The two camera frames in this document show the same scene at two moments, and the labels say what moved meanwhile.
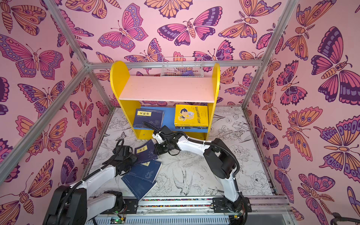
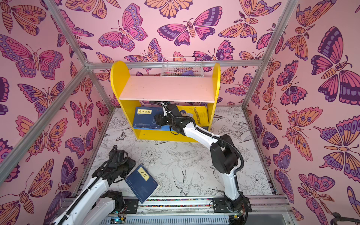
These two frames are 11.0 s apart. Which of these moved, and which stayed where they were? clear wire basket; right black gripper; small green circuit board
Moved: right black gripper
Stayed: clear wire basket; small green circuit board
